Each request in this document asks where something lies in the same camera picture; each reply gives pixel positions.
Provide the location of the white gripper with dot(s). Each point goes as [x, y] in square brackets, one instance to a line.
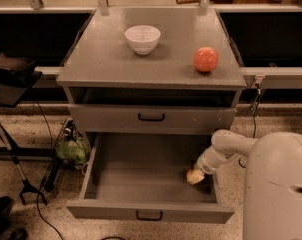
[205, 168]

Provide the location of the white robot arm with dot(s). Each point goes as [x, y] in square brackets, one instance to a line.
[272, 208]

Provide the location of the open grey middle drawer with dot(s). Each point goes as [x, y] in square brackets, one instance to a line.
[147, 172]

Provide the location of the grey drawer cabinet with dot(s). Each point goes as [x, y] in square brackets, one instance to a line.
[104, 70]

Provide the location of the closed grey upper drawer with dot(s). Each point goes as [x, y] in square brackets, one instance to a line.
[123, 119]

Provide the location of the red apple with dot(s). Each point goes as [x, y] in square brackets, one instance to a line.
[205, 59]

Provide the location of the green bag on floor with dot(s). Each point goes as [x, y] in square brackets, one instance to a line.
[70, 145]

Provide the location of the white ceramic bowl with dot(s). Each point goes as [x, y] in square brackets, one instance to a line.
[142, 39]

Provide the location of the black tripod stand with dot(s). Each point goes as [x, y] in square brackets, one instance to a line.
[27, 186]

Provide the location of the wooden stick on shelf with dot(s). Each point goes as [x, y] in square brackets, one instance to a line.
[189, 1]

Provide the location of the black tray on stand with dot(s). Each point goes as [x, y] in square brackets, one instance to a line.
[17, 76]

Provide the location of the black middle drawer handle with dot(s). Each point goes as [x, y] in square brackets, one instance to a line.
[149, 216]

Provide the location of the black drawer handle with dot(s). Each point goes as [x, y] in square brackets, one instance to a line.
[149, 216]
[150, 118]

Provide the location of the black upper drawer handle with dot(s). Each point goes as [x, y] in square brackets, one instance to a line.
[150, 118]

